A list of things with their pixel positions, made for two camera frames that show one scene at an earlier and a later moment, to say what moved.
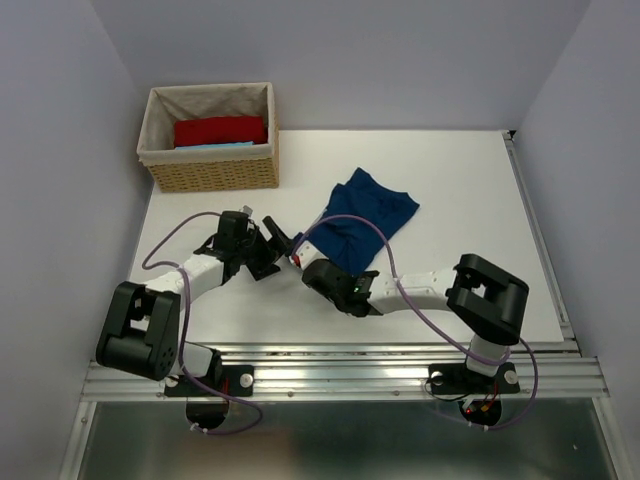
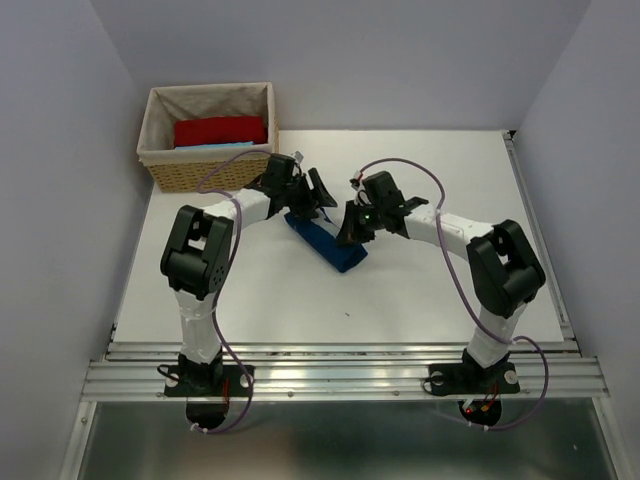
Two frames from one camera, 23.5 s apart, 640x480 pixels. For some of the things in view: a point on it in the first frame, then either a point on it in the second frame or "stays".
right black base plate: x=457 y=379 stays
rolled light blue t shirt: x=214 y=145 stays
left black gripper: x=278 y=242 to x=320 y=193
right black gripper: x=340 y=269 to x=349 y=232
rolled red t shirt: x=220 y=129 stays
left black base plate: x=229 y=380 stays
